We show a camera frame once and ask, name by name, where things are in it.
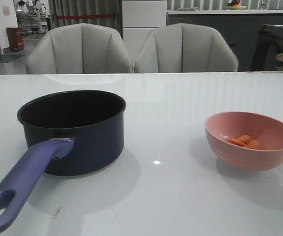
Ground orange ham slices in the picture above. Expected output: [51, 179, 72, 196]
[228, 134, 266, 150]

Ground pink bowl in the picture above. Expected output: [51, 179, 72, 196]
[205, 111, 283, 171]

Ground dark blue saucepan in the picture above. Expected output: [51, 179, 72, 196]
[0, 90, 126, 233]

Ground right grey upholstered chair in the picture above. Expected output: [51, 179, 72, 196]
[134, 23, 239, 73]

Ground grey upholstered chair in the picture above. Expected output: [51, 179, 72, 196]
[26, 23, 133, 74]
[134, 23, 239, 73]

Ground left grey upholstered chair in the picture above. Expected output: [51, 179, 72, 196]
[26, 23, 133, 74]

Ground white refrigerator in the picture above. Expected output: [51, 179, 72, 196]
[122, 0, 167, 60]

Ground red barrier belt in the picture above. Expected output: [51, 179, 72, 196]
[57, 13, 117, 20]

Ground grey kitchen counter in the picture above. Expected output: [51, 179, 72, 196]
[167, 10, 283, 71]

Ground grey curtain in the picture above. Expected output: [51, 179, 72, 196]
[48, 0, 123, 35]

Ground fruit plate on counter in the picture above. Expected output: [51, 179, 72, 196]
[225, 0, 247, 10]

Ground red trash bin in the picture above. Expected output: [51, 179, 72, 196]
[6, 27, 24, 52]

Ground dark appliance with glass door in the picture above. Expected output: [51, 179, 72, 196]
[251, 25, 283, 71]

